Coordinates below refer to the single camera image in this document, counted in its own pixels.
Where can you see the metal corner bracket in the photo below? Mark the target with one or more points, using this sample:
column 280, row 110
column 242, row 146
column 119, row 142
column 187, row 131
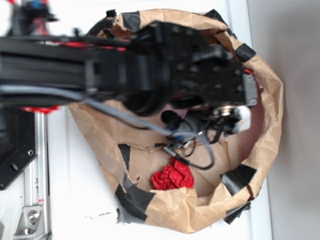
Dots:
column 31, row 225

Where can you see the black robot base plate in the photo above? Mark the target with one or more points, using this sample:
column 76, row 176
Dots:
column 17, row 143

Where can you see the crumpled red paper ball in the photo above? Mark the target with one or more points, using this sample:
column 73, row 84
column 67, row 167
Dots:
column 175, row 175

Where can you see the aluminium extrusion rail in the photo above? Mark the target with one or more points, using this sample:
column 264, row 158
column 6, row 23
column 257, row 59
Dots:
column 36, row 174

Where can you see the brown paper bag bin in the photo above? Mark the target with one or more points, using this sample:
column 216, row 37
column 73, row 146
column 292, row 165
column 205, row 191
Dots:
column 130, row 161

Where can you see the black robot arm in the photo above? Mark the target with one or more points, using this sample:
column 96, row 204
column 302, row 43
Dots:
column 131, row 78

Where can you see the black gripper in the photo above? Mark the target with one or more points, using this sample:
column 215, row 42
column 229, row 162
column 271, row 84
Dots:
column 204, row 79

